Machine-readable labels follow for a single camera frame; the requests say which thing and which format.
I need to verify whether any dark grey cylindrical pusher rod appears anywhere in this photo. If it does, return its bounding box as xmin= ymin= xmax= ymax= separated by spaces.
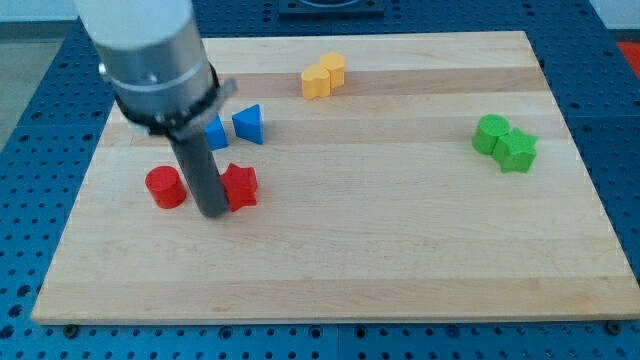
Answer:
xmin=169 ymin=132 xmax=229 ymax=218

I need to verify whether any red cylinder block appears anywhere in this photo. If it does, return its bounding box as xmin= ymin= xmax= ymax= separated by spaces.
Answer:
xmin=145 ymin=166 xmax=187 ymax=209

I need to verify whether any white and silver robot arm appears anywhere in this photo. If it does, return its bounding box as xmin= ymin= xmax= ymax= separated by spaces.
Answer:
xmin=73 ymin=0 xmax=237 ymax=218

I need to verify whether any light wooden board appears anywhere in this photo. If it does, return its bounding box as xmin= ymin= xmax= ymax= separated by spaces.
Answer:
xmin=32 ymin=31 xmax=639 ymax=325

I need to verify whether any blue cube block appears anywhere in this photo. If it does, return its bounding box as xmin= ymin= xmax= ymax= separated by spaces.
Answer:
xmin=204 ymin=116 xmax=229 ymax=151

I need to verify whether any red star block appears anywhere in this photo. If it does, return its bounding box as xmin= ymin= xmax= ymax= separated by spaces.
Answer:
xmin=221 ymin=163 xmax=258 ymax=212

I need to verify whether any blue triangle block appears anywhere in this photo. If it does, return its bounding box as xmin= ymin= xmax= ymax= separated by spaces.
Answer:
xmin=232 ymin=104 xmax=264 ymax=145

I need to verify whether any yellow heart block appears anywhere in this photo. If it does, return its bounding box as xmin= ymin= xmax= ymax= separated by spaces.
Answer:
xmin=301 ymin=64 xmax=331 ymax=99

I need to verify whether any yellow hexagon block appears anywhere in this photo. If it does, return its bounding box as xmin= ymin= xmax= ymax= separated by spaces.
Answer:
xmin=320 ymin=52 xmax=346 ymax=89

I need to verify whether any green cylinder block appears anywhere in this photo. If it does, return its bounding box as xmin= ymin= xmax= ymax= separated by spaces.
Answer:
xmin=472 ymin=114 xmax=511 ymax=155

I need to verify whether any green star block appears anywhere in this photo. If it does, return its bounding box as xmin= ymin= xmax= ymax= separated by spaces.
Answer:
xmin=492 ymin=128 xmax=538 ymax=173

